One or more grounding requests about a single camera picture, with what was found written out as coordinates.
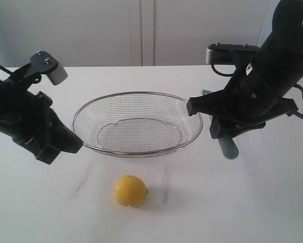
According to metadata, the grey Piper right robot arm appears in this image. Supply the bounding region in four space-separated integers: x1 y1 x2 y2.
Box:
187 1 303 139

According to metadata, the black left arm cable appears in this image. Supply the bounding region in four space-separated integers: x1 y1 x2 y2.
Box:
0 58 15 75

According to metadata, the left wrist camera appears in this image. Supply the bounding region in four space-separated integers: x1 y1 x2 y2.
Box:
30 51 68 86

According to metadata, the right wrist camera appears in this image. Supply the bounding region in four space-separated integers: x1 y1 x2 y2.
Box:
205 43 259 65

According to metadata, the yellow lemon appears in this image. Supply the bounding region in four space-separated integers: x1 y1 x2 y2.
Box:
113 175 148 207

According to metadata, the oval steel mesh basket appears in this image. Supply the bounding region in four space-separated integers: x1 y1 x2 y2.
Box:
71 91 203 158

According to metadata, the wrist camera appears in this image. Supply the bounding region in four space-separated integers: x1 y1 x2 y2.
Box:
30 51 68 86
205 43 259 65

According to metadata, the teal handled vegetable peeler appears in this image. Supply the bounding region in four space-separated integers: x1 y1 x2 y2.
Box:
201 90 239 160

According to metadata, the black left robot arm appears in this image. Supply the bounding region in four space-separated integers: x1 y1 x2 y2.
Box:
0 80 83 165

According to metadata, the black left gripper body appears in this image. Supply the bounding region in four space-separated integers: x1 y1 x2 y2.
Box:
0 91 53 156

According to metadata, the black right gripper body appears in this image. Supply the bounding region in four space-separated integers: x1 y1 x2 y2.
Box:
217 59 298 132

